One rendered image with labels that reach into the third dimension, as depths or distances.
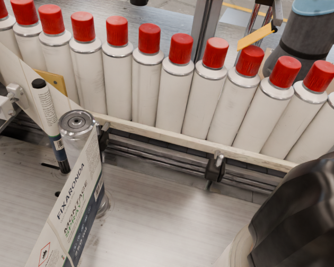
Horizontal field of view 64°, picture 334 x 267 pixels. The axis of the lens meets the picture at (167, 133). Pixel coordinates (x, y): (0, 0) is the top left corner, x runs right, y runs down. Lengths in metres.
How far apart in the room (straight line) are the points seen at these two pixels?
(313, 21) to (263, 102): 0.29
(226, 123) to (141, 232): 0.23
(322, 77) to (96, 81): 0.35
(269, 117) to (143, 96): 0.21
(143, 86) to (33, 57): 0.20
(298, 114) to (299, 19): 0.29
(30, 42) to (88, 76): 0.11
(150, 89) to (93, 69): 0.10
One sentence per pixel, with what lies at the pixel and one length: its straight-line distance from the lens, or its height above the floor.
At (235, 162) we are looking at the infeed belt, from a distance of 0.52.
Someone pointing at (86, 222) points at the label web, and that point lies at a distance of 0.36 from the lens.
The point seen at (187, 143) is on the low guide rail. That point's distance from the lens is 0.49.
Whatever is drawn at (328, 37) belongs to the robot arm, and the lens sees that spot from 0.71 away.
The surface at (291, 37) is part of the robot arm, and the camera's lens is 0.71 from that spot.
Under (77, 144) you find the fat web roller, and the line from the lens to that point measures 0.30.
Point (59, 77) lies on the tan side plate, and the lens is 0.50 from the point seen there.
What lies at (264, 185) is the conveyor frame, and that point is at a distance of 0.55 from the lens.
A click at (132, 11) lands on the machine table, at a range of 1.09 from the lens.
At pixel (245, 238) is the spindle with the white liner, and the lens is 0.24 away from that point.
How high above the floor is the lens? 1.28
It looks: 48 degrees down
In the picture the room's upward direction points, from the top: 9 degrees clockwise
